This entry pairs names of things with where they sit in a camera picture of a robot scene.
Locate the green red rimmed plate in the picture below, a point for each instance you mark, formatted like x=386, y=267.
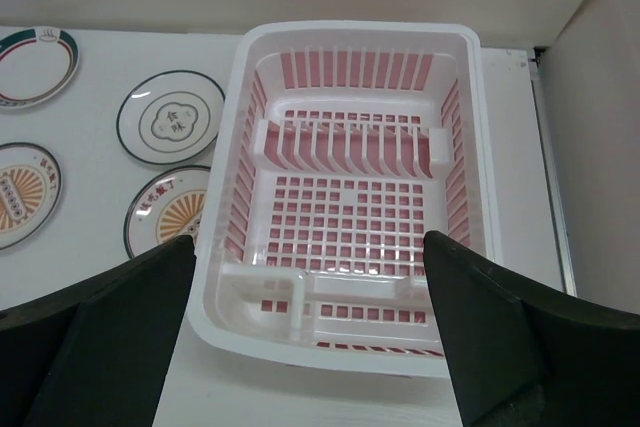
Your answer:
x=36, y=64

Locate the aluminium table edge rail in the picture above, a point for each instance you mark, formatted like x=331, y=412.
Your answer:
x=552, y=180

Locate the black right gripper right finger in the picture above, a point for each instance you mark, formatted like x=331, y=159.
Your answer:
x=520, y=353

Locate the orange sunburst plate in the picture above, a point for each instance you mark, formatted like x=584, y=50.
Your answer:
x=31, y=188
x=169, y=205

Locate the white pink dish rack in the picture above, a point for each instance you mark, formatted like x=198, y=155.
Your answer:
x=342, y=144

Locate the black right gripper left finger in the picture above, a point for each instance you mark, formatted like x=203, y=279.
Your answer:
x=97, y=353

